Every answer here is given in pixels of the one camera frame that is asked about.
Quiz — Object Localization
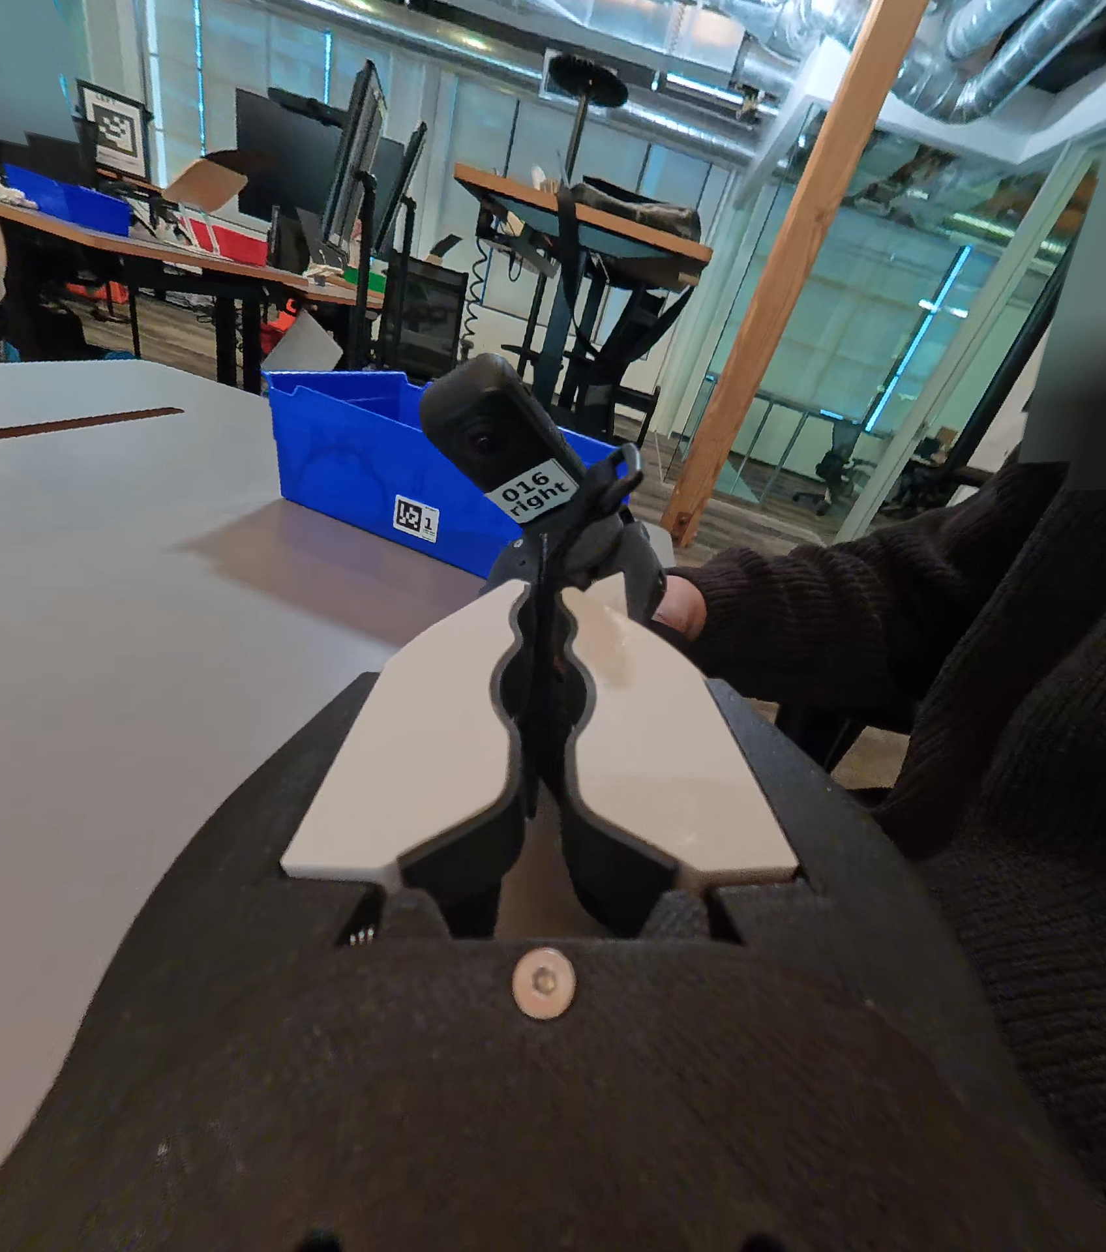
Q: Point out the person's right hand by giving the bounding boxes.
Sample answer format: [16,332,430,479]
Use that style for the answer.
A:
[655,572,711,645]

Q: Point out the slanted wooden beam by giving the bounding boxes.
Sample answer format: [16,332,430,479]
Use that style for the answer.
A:
[660,0,932,547]

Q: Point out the framed fiducial tag sign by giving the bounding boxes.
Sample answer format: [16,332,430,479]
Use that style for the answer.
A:
[76,80,154,182]

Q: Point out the black mesh cabinet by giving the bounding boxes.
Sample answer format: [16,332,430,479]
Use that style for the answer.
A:
[377,256,471,385]

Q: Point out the black desk monitor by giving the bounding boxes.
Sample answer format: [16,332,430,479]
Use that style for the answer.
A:
[322,59,390,259]
[233,87,349,227]

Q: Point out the wooden standing desk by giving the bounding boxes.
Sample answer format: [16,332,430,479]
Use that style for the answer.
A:
[452,164,715,413]

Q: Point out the black and white strap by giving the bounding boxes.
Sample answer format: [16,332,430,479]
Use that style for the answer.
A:
[514,443,647,822]

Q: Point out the silver ceiling duct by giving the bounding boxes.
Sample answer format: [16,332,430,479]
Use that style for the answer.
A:
[738,0,1106,102]

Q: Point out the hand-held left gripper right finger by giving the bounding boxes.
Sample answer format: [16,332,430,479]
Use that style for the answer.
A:
[557,577,801,893]

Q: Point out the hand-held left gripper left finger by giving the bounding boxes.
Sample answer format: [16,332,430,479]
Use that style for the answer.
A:
[279,580,527,887]

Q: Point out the person's black sweater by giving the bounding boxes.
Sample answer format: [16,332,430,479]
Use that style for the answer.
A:
[870,479,1106,1252]

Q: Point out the blue bin with tag label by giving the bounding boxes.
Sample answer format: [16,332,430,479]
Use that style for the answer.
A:
[263,368,631,581]

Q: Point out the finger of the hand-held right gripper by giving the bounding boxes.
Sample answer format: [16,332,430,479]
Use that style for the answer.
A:
[479,533,546,595]

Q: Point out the black office chair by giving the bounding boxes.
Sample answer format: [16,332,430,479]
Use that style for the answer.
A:
[792,443,865,517]

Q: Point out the cardboard box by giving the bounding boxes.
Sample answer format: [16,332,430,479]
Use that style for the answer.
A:
[163,157,252,214]

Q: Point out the person's right forearm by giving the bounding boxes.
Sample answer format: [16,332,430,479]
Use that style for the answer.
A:
[665,460,1073,731]

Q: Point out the black round lamp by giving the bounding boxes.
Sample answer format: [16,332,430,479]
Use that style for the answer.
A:
[545,53,631,184]

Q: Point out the long wooden desk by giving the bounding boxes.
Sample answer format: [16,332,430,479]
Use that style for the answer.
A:
[0,200,389,396]

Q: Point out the small blue bin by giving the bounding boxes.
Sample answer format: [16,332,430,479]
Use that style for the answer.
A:
[3,165,134,239]

